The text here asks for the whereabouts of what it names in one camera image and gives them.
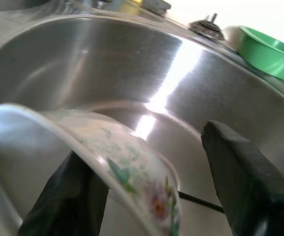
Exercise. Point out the dark grey sponge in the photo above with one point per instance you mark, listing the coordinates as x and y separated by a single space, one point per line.
158 6

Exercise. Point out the white floral rose bowl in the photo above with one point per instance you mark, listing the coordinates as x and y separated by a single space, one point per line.
122 157

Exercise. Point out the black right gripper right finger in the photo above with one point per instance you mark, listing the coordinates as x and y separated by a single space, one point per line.
245 186

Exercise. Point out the metal sink strainer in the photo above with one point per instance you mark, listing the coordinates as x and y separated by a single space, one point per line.
206 28

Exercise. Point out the stainless steel sink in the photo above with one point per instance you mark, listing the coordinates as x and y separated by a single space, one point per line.
107 61

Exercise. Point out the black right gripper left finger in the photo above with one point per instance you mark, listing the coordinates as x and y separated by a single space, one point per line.
68 201

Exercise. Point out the green plastic bowl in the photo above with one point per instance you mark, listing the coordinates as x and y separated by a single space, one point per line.
267 56

